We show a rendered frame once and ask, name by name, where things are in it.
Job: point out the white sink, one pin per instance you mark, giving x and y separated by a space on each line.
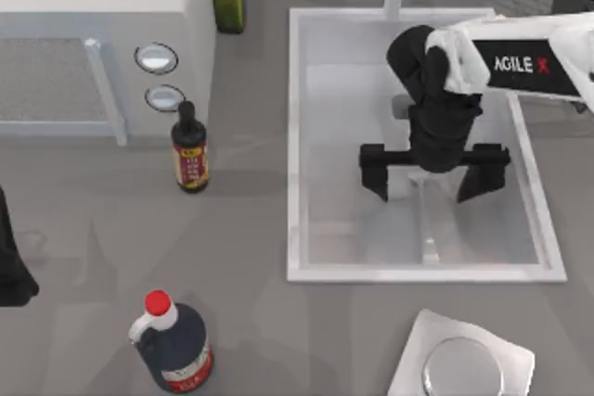
334 136

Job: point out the white square tray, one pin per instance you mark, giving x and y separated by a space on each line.
417 335

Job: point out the silver round disc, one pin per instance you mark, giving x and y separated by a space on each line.
464 368

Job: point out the small dark red-label bottle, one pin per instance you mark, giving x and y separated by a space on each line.
189 155

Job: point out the small silver microwave knob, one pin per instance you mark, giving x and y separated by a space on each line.
163 98

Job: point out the large silver microwave knob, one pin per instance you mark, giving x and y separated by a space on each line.
156 58

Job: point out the dark jug with red cap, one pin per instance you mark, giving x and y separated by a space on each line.
178 354

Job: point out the grey mesh microwave door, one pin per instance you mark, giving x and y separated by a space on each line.
44 78

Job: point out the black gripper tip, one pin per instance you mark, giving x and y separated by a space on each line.
14 266

